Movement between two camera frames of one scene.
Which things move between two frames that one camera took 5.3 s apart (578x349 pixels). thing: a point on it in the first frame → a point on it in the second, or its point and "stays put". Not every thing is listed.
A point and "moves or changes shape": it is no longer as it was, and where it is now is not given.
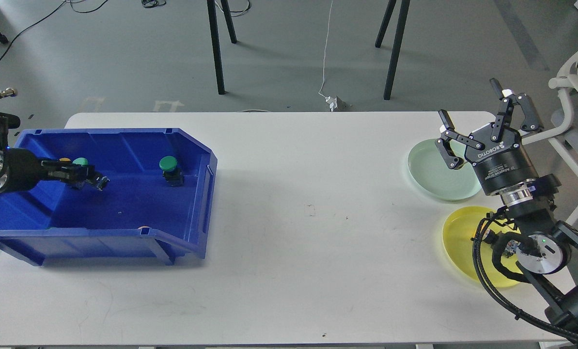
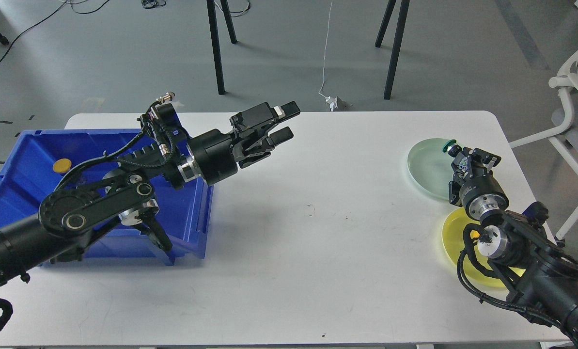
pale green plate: x=429 y=169 stays put
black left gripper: x=26 y=170 → x=216 y=153
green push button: x=80 y=161 moves or changes shape
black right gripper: x=500 y=158 → x=482 y=194
